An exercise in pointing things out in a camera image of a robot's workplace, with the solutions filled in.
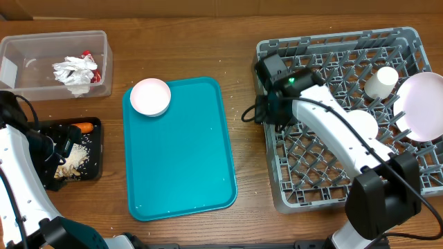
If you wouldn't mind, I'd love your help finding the pale green bowl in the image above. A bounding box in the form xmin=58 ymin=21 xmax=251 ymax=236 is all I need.
xmin=347 ymin=110 xmax=379 ymax=140

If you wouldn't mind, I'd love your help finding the grey dishwasher rack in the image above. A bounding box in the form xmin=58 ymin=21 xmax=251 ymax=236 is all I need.
xmin=256 ymin=27 xmax=442 ymax=214

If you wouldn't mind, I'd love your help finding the black waste tray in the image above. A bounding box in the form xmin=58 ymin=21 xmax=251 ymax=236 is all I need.
xmin=26 ymin=117 xmax=103 ymax=187

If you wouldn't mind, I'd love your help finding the clear plastic bin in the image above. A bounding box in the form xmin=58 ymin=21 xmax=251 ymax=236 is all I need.
xmin=1 ymin=30 xmax=113 ymax=101

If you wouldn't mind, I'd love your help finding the pink round plate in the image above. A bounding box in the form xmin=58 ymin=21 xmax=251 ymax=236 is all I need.
xmin=393 ymin=72 xmax=442 ymax=142

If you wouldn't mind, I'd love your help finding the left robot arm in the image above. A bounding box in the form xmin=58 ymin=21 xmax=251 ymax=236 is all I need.
xmin=1 ymin=91 xmax=143 ymax=249

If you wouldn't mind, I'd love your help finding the red foil wrapper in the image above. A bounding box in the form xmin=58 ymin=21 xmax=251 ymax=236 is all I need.
xmin=81 ymin=50 xmax=102 ymax=83

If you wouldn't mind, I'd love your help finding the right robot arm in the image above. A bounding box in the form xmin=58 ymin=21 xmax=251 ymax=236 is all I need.
xmin=253 ymin=64 xmax=422 ymax=248

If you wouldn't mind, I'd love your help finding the pink bowl with food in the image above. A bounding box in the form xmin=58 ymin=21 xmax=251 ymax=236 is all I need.
xmin=129 ymin=78 xmax=172 ymax=117

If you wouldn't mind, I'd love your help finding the teal serving tray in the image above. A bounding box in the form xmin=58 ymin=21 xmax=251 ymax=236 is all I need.
xmin=122 ymin=77 xmax=237 ymax=221

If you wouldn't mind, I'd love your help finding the white napkin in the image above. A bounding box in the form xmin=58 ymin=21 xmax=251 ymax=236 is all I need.
xmin=52 ymin=56 xmax=98 ymax=98

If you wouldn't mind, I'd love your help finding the rice and nuts pile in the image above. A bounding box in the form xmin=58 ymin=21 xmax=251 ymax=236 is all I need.
xmin=54 ymin=144 xmax=89 ymax=178

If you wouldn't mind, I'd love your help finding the orange carrot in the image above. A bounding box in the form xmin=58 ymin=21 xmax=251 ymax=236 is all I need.
xmin=73 ymin=122 xmax=94 ymax=133

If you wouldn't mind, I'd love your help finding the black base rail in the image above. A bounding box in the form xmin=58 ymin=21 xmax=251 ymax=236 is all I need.
xmin=142 ymin=240 xmax=327 ymax=249

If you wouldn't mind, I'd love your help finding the white paper cup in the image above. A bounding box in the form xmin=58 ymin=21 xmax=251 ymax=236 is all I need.
xmin=364 ymin=66 xmax=399 ymax=99

